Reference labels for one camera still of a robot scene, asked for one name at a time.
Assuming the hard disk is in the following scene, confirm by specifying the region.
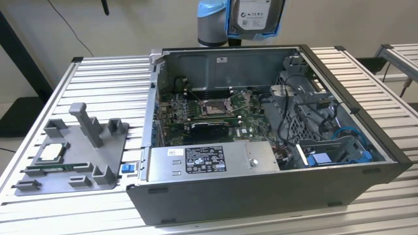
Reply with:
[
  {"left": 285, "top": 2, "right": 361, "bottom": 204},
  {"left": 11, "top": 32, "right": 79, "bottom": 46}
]
[{"left": 226, "top": 0, "right": 287, "bottom": 41}]

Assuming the grey disk bay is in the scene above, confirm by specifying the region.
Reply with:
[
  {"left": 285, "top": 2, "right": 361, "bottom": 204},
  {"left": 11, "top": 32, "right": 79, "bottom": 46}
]
[{"left": 295, "top": 136, "right": 374, "bottom": 168}]

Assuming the RAM slot with green stick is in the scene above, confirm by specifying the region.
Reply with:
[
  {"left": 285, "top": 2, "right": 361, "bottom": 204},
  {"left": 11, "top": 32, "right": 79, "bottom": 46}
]
[{"left": 187, "top": 116, "right": 242, "bottom": 124}]

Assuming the CPU socket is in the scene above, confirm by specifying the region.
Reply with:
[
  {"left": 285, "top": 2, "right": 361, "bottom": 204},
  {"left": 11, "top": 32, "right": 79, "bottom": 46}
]
[{"left": 199, "top": 99, "right": 236, "bottom": 117}]

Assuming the black graphics card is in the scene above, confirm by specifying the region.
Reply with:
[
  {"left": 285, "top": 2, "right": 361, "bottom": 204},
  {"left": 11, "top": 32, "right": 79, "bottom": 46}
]
[{"left": 184, "top": 122, "right": 230, "bottom": 144}]

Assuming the black RAM slot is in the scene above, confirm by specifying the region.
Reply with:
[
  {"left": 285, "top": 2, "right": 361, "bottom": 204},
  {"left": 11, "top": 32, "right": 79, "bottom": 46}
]
[{"left": 191, "top": 88, "right": 231, "bottom": 98}]

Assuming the thin metal locking lever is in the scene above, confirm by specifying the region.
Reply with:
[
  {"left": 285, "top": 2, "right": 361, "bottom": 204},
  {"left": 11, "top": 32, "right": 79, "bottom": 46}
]
[{"left": 186, "top": 88, "right": 203, "bottom": 101}]

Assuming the green motherboard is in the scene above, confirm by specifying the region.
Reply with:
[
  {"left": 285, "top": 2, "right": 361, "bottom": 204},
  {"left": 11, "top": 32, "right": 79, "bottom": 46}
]
[{"left": 156, "top": 85, "right": 278, "bottom": 147}]

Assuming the metal socket cover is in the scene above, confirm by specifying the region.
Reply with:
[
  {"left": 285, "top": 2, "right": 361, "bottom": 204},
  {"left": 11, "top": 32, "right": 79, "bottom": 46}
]
[{"left": 228, "top": 91, "right": 255, "bottom": 111}]

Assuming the grey power supply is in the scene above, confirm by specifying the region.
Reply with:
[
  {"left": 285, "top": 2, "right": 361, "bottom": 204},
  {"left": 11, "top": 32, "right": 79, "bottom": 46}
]
[{"left": 143, "top": 141, "right": 282, "bottom": 183}]

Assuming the grey perforated metal cage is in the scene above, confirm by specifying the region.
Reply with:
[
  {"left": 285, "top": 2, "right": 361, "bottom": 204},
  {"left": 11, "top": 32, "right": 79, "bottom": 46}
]
[{"left": 263, "top": 73, "right": 331, "bottom": 147}]

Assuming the black open PC case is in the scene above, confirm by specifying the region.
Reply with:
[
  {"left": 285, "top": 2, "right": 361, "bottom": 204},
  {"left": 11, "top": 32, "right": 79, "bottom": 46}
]
[{"left": 126, "top": 44, "right": 414, "bottom": 226}]

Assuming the blue plastic bay clip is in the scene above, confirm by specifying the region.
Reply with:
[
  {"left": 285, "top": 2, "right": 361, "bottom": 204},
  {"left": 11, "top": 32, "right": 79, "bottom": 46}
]
[{"left": 309, "top": 153, "right": 334, "bottom": 167}]

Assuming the grey plastic parts rack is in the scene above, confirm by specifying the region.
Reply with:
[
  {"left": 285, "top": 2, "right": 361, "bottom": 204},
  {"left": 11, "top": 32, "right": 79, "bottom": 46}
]
[{"left": 12, "top": 102, "right": 130, "bottom": 197}]

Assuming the silver CPU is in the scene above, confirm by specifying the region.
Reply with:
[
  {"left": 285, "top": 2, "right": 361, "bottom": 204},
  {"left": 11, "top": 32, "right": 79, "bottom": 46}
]
[{"left": 36, "top": 142, "right": 67, "bottom": 164}]

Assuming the green RAM stick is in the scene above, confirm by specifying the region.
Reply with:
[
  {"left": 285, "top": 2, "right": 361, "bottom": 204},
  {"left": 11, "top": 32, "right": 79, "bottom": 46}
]
[{"left": 27, "top": 164, "right": 83, "bottom": 172}]

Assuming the black box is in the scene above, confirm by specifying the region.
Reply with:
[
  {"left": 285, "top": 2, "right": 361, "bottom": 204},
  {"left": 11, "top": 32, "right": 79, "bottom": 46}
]
[{"left": 355, "top": 57, "right": 387, "bottom": 74}]

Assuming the metal slat side table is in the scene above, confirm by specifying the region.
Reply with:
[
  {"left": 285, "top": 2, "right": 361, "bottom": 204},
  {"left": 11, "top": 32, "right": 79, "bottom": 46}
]
[{"left": 375, "top": 44, "right": 418, "bottom": 82}]

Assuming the long black wire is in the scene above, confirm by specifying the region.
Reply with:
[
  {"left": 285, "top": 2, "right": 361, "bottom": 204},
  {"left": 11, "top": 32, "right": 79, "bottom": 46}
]
[{"left": 279, "top": 78, "right": 302, "bottom": 147}]

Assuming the grey plastic case bracket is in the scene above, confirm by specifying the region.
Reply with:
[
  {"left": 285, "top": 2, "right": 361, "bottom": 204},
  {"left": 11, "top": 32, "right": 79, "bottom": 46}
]
[{"left": 283, "top": 55, "right": 309, "bottom": 74}]

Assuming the looped black wire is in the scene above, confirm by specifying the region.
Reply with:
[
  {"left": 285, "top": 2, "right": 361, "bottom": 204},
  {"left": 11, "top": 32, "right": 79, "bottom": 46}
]
[{"left": 295, "top": 102, "right": 346, "bottom": 134}]

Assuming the blue wire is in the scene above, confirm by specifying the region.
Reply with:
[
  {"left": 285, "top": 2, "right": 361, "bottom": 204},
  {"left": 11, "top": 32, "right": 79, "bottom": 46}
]
[{"left": 331, "top": 125, "right": 363, "bottom": 147}]

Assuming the thin black wall cable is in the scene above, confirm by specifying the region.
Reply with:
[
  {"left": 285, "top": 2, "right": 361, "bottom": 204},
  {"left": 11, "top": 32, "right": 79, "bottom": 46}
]
[{"left": 47, "top": 0, "right": 94, "bottom": 57}]

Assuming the black slanted post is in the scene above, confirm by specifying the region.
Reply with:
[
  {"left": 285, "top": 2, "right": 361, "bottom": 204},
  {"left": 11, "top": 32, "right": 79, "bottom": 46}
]
[{"left": 0, "top": 9, "right": 55, "bottom": 94}]

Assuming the grey cable plug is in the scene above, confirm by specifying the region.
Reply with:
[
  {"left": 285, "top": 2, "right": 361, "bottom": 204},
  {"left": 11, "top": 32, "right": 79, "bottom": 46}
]
[{"left": 399, "top": 77, "right": 413, "bottom": 98}]

